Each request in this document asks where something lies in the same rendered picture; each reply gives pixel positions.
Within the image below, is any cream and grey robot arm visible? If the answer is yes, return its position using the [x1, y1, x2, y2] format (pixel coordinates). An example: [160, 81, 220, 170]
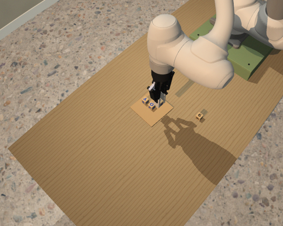
[147, 0, 283, 89]

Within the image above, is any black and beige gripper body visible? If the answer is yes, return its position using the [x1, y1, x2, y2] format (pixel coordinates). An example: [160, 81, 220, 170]
[151, 70, 172, 87]

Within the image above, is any light orange mat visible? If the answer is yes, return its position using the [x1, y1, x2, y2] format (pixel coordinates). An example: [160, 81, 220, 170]
[130, 92, 173, 127]

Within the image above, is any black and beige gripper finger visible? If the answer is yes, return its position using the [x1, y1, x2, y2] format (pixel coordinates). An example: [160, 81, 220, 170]
[160, 71, 175, 103]
[147, 82, 164, 108]

